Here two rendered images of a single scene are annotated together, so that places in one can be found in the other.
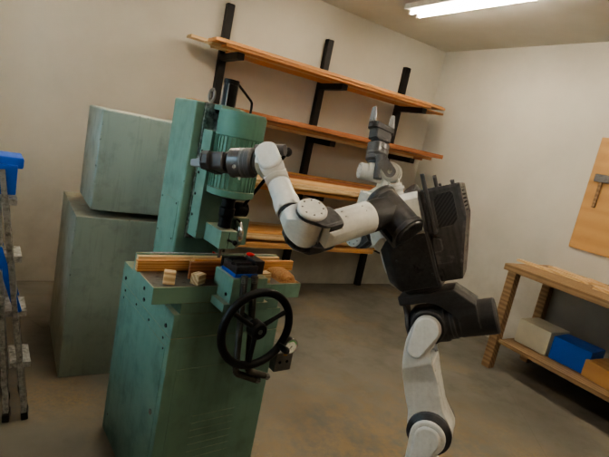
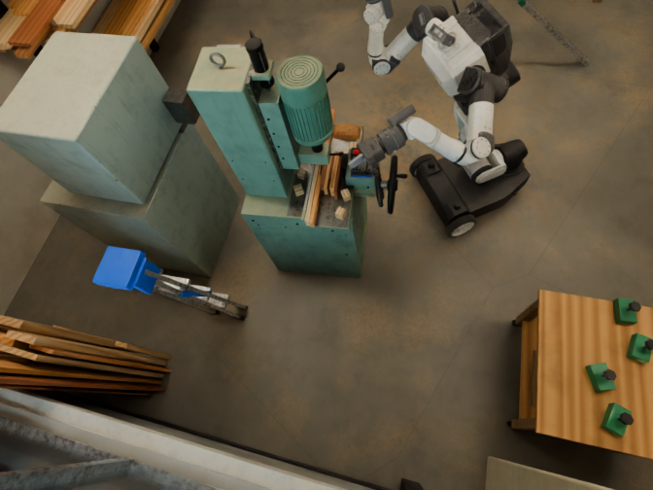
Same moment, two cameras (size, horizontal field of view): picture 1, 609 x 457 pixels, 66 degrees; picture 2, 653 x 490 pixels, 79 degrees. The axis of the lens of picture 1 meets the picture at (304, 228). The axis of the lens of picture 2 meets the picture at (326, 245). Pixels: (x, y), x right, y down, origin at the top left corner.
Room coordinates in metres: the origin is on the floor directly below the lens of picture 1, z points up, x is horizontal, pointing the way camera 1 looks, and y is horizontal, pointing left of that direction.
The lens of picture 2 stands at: (0.75, 0.90, 2.51)
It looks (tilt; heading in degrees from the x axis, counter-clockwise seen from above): 64 degrees down; 333
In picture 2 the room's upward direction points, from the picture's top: 18 degrees counter-clockwise
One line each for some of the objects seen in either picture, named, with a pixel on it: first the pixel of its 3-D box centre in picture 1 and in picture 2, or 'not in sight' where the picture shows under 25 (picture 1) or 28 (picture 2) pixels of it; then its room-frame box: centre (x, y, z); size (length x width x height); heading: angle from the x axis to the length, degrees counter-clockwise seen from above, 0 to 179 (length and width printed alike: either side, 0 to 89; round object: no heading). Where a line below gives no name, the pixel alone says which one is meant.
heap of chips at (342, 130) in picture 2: (280, 272); (346, 129); (1.83, 0.06, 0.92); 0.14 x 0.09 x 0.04; 39
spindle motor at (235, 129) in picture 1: (236, 154); (306, 103); (1.75, 0.30, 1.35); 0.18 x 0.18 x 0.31
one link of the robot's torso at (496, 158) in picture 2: not in sight; (484, 164); (1.39, -0.67, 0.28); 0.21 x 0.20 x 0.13; 69
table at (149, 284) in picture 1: (227, 286); (345, 176); (1.66, 0.24, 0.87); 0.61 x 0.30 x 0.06; 129
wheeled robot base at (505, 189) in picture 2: not in sight; (476, 173); (1.40, -0.64, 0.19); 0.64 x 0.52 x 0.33; 69
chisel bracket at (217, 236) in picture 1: (220, 237); (315, 154); (1.76, 0.31, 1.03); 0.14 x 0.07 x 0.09; 39
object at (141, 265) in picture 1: (222, 265); (323, 164); (1.76, 0.28, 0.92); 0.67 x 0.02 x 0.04; 129
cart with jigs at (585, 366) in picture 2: not in sight; (586, 374); (0.25, 0.01, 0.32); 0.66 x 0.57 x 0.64; 125
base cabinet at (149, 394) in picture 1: (182, 381); (316, 221); (1.84, 0.38, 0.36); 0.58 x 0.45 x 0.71; 39
